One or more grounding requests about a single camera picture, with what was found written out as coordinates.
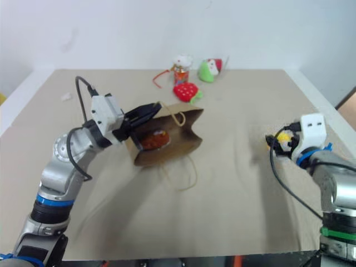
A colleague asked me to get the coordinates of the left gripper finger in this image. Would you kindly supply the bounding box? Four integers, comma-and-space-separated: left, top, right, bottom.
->
130, 108, 162, 128
125, 102, 163, 119

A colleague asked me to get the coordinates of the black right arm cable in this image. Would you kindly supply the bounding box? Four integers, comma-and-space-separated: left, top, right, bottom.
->
268, 124, 325, 221

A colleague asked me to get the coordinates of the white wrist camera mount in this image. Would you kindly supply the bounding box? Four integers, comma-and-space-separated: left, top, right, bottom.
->
290, 112, 328, 162
90, 93, 126, 146

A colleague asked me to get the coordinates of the white table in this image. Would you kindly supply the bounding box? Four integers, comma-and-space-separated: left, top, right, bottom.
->
0, 65, 356, 156

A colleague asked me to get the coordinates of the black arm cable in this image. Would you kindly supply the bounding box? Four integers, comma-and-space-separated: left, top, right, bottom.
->
268, 124, 325, 221
66, 75, 100, 181

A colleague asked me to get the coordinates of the yellow plush toy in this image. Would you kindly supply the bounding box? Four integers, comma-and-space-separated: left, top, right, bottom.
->
274, 130, 294, 151

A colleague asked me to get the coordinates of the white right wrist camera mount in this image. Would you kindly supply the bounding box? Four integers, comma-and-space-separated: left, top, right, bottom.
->
290, 112, 328, 162

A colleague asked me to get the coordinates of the beige tablecloth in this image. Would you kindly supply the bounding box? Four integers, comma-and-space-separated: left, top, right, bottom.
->
0, 68, 348, 261

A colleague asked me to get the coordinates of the white plush on red can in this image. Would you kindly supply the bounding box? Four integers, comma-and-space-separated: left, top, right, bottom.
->
170, 53, 194, 86

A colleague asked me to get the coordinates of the brown furniture piece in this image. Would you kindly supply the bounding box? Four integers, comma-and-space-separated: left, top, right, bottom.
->
335, 86, 356, 112

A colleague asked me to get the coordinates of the orange red plush toy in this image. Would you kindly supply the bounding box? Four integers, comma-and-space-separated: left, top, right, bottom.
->
139, 130, 171, 151

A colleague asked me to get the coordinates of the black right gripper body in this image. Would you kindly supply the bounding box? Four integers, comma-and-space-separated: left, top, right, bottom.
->
275, 123, 302, 161

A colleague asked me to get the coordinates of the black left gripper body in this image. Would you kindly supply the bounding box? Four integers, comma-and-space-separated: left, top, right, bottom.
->
112, 111, 140, 142

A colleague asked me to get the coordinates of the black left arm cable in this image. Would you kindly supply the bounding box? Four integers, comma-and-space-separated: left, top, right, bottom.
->
66, 75, 100, 181

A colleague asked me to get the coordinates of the green and red plush toy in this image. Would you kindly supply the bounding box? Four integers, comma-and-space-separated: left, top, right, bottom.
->
196, 57, 229, 83

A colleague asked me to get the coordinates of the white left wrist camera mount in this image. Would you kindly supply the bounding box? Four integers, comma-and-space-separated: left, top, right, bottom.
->
90, 93, 126, 146

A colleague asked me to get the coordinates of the red string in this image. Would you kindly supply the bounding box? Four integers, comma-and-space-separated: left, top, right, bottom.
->
152, 68, 172, 89

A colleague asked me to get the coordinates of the brown paper bag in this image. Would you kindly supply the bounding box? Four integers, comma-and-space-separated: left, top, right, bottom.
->
125, 100, 205, 192

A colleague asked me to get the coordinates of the red strawberry plush toy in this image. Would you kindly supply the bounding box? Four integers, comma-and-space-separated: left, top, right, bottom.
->
172, 82, 204, 104

